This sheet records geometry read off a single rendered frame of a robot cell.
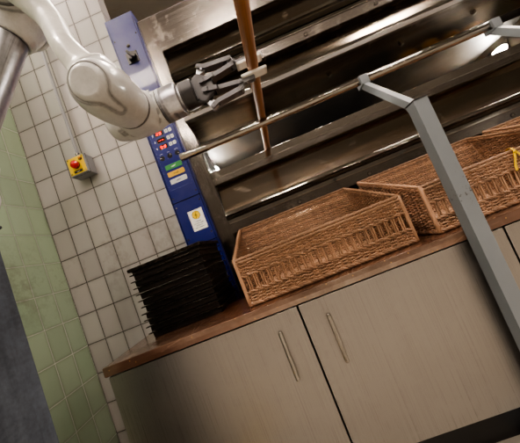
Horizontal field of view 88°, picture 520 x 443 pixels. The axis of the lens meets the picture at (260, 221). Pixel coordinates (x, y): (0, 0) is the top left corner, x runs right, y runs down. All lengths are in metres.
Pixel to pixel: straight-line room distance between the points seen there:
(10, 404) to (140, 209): 0.99
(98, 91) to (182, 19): 1.25
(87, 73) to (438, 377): 1.08
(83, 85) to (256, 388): 0.83
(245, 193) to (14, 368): 1.01
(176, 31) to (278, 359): 1.63
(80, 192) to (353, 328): 1.45
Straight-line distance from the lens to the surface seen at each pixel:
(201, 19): 1.81
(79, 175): 1.66
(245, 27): 0.69
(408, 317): 0.89
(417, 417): 0.99
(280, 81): 1.38
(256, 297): 0.85
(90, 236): 1.67
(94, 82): 0.64
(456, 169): 0.88
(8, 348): 0.77
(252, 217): 1.34
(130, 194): 1.56
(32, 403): 0.79
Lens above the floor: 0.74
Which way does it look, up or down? 5 degrees up
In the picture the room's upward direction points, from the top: 22 degrees counter-clockwise
